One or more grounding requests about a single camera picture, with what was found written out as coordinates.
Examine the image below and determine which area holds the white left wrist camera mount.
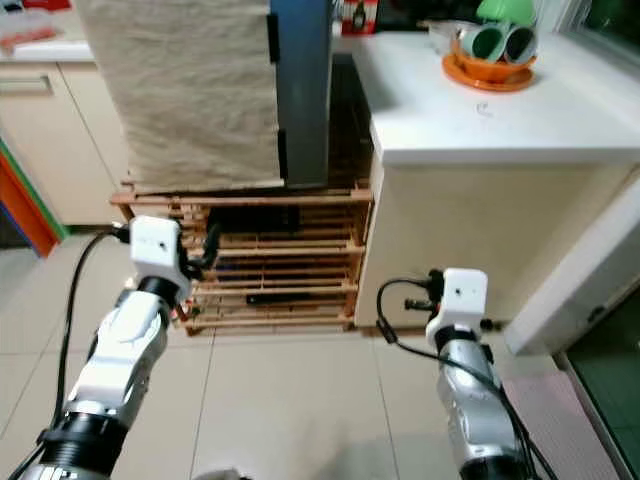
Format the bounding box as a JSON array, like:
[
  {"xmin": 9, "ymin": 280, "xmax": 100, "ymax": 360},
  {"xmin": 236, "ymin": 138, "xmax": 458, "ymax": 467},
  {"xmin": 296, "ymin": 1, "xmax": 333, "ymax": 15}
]
[{"xmin": 130, "ymin": 215, "xmax": 186, "ymax": 283}]

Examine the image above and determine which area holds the green cup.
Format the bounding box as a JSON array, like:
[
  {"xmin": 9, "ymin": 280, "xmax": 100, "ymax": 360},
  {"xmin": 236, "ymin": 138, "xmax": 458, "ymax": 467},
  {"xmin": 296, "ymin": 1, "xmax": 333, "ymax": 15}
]
[
  {"xmin": 458, "ymin": 24, "xmax": 506, "ymax": 63},
  {"xmin": 502, "ymin": 24, "xmax": 538, "ymax": 61}
]

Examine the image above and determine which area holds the short metal drawer handle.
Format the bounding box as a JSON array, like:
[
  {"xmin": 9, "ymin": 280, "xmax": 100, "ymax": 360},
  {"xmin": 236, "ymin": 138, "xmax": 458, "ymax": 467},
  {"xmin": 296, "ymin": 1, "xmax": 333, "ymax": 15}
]
[{"xmin": 0, "ymin": 75, "xmax": 53, "ymax": 96}]

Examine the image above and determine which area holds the white counter unit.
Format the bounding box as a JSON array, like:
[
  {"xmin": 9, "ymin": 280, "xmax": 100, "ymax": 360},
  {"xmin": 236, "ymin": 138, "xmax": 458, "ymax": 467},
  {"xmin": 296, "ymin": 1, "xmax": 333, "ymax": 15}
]
[{"xmin": 350, "ymin": 30, "xmax": 640, "ymax": 331}]

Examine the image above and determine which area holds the orange bowl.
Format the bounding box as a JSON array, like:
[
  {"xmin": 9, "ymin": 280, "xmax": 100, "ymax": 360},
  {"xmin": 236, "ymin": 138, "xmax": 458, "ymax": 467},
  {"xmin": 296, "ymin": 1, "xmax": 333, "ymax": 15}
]
[{"xmin": 442, "ymin": 48, "xmax": 538, "ymax": 93}]

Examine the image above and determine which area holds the beige kitchen cabinet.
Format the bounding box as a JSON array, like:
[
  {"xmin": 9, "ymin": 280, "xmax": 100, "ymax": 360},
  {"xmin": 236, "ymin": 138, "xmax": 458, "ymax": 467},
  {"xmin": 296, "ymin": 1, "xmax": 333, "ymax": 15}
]
[{"xmin": 0, "ymin": 62, "xmax": 136, "ymax": 226}]

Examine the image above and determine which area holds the small grey fridge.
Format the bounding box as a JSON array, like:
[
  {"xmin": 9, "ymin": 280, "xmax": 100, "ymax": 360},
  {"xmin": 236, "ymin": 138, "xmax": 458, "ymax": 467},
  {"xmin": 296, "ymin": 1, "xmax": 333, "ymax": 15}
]
[{"xmin": 268, "ymin": 0, "xmax": 336, "ymax": 191}]

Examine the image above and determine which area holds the wooden slatted rack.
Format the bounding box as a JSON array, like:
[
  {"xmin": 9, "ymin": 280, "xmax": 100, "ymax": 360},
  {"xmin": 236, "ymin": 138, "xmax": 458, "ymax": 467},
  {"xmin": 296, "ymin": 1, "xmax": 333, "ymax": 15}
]
[{"xmin": 110, "ymin": 175, "xmax": 373, "ymax": 333}]

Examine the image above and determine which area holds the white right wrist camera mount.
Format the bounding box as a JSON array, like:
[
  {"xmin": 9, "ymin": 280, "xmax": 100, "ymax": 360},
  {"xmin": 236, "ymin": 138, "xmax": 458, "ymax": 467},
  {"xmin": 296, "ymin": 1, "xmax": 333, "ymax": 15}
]
[{"xmin": 425, "ymin": 268, "xmax": 489, "ymax": 346}]

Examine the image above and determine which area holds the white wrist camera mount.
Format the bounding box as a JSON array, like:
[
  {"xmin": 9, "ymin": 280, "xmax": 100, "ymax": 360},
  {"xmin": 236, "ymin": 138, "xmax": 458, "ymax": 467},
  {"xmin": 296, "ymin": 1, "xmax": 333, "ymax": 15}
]
[
  {"xmin": 130, "ymin": 215, "xmax": 186, "ymax": 283},
  {"xmin": 425, "ymin": 268, "xmax": 489, "ymax": 346}
]

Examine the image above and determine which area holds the beige cloth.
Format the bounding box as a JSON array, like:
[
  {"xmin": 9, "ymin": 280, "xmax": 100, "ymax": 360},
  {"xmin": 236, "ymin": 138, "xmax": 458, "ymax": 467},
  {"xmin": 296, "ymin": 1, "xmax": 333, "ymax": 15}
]
[{"xmin": 72, "ymin": 0, "xmax": 286, "ymax": 196}]

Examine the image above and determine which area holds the clear container with red food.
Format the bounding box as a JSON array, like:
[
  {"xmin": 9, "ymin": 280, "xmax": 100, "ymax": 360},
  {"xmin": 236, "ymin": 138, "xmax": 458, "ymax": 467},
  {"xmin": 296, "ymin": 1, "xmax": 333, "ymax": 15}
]
[{"xmin": 0, "ymin": 8, "xmax": 73, "ymax": 56}]

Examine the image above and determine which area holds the green board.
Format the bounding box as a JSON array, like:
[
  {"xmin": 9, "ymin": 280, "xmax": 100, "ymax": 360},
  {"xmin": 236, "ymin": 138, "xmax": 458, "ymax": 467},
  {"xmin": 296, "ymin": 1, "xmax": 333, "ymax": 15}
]
[{"xmin": 0, "ymin": 138, "xmax": 71, "ymax": 241}]

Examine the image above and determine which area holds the red box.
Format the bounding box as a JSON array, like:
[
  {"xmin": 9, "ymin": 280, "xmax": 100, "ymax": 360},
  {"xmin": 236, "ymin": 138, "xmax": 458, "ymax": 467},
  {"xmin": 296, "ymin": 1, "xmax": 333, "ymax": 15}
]
[{"xmin": 342, "ymin": 0, "xmax": 379, "ymax": 37}]

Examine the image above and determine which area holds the pink floor mat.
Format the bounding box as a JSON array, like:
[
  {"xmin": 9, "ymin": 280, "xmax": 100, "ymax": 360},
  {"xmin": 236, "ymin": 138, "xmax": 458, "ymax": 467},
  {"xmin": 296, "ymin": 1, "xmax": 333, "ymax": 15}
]
[{"xmin": 500, "ymin": 372, "xmax": 626, "ymax": 480}]

